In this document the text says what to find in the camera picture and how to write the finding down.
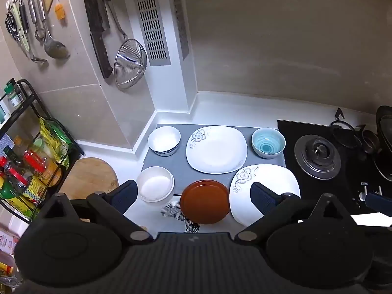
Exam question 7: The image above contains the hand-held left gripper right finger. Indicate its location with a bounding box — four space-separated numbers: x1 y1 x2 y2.
234 182 353 245

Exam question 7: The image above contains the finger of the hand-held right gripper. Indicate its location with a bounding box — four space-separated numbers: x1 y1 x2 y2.
365 192 392 219

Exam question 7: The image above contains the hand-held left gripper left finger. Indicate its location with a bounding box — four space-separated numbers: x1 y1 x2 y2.
37 180 154 247

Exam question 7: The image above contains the white square floral plate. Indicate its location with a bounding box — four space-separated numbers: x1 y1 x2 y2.
229 164 301 228
186 125 248 174

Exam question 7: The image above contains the plain white bowl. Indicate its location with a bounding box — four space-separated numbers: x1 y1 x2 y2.
136 166 175 203

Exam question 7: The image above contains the brown round plate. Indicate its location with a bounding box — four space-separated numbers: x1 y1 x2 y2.
180 179 231 225

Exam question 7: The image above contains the white bowl with blue pattern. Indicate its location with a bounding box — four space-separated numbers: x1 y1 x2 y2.
147 126 181 157

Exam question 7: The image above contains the white paper sheet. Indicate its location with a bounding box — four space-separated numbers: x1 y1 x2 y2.
351 211 392 228

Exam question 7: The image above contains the round wooden cutting board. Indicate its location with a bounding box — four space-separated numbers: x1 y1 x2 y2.
58 157 119 201

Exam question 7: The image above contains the black and white patterned mat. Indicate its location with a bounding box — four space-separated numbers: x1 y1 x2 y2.
161 194 203 233

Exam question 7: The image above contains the blue swirl bowl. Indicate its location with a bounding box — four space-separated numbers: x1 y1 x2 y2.
251 127 286 159

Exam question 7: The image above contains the grey dish mat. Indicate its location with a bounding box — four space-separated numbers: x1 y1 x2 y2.
141 124 287 196

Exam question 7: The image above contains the black wok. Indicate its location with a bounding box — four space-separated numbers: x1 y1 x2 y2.
375 106 392 182

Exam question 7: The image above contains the black glass gas stove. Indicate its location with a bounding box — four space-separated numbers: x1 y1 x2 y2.
277 119 392 218

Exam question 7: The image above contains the black stove pan support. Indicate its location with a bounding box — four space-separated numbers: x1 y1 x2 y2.
329 108 382 156

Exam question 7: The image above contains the red label bottle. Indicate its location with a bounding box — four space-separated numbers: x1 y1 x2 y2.
23 150 59 187

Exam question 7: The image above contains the yellow green snack packet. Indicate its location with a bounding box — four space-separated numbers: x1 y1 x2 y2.
38 116 74 164

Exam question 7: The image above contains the metal mesh strainer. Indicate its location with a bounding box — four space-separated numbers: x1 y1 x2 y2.
106 0 148 90

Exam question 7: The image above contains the green cap spice jar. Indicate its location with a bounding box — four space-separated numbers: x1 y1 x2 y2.
4 79 25 109

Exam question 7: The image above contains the black kitchen spoon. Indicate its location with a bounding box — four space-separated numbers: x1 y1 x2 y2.
18 1 49 65

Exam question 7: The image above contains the dark cleaver knife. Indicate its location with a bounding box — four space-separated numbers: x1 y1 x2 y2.
80 0 114 79

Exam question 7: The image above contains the metal ladle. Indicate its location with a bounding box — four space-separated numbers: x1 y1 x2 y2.
34 0 71 59

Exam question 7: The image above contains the wide grey vent grille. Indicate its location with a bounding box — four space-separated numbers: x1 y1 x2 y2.
132 0 171 66

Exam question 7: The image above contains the narrow grey vent grille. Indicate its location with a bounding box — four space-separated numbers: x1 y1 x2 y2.
169 0 190 61

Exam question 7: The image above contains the black wire spice rack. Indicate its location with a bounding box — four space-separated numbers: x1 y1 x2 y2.
0 79 86 223

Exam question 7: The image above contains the metal handled kitchen utensil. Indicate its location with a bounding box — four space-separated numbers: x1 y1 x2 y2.
26 0 46 42

